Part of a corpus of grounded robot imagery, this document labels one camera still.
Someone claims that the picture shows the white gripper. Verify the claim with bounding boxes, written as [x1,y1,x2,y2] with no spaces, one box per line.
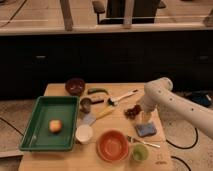
[138,94,157,124]

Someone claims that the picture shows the dark red grape bunch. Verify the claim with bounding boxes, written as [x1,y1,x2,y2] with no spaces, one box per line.
[124,105,142,120]

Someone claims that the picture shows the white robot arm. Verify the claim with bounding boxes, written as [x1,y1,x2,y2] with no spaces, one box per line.
[139,77,213,140]

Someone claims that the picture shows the green cup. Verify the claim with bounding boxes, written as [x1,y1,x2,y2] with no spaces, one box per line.
[131,144,149,162]

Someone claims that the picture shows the white paper cup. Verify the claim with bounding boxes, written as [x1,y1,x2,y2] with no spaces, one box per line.
[75,124,93,144]

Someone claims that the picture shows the blue sponge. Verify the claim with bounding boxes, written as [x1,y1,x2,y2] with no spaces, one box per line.
[135,122,157,137]

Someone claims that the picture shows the silver fork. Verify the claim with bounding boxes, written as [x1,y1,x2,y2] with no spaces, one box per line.
[127,136,160,148]

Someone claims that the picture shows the white dish brush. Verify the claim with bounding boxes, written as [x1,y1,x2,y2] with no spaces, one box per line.
[107,89,137,106]

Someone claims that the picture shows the orange bowl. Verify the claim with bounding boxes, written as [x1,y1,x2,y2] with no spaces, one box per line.
[96,130,129,163]

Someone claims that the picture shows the green cucumber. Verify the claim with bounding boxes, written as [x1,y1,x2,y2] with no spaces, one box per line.
[87,88,108,95]

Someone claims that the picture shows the blue object on floor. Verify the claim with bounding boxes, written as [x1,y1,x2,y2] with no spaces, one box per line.
[186,92,212,107]

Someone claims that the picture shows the dark red bowl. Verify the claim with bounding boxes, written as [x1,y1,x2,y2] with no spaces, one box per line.
[65,78,85,96]

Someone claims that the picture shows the apple in tray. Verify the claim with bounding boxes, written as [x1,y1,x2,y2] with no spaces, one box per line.
[49,120,63,133]

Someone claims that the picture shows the black office chair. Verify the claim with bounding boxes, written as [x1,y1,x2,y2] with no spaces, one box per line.
[92,0,166,25]

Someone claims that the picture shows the green plastic tray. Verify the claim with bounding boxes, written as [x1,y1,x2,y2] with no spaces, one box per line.
[19,96,79,151]

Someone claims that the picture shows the black cable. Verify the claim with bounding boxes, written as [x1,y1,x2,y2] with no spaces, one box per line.
[165,128,200,150]

